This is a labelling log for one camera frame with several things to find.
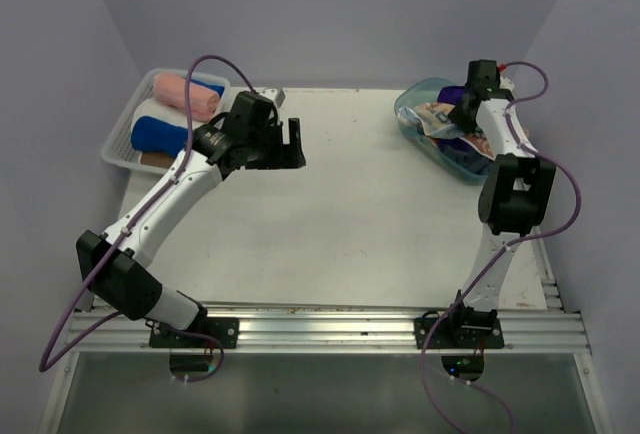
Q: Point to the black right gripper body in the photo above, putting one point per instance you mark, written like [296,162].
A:
[462,118]

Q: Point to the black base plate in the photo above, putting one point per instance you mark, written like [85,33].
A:
[464,337]
[203,333]

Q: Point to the blue rolled towel in basket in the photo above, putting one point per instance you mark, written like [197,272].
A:
[219,89]

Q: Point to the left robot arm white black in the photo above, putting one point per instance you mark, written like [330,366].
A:
[114,264]

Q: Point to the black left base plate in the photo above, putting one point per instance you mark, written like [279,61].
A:
[203,333]

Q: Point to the pink rolled towel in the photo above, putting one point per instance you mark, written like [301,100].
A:
[172,90]

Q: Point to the royal blue towel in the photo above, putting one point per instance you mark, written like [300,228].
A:
[152,135]

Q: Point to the orange blue printed towel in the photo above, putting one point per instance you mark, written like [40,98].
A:
[430,121]

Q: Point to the purple towel in tub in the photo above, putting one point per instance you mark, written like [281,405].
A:
[451,95]

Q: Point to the brown rolled towel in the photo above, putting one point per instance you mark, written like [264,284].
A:
[156,159]

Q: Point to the aluminium mounting rail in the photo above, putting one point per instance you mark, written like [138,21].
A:
[282,329]

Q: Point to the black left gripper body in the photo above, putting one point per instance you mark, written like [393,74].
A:
[268,147]

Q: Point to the grey-blue towel in tub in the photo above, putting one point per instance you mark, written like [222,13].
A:
[470,162]

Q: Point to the white plastic mesh basket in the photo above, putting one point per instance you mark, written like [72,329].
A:
[117,149]

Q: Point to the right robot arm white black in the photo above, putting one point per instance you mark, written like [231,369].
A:
[513,199]

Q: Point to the white rolled towel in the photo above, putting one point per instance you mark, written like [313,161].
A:
[154,109]

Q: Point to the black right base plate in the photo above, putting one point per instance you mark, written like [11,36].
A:
[464,337]

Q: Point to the teal transparent plastic tub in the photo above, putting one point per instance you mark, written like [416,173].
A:
[423,92]

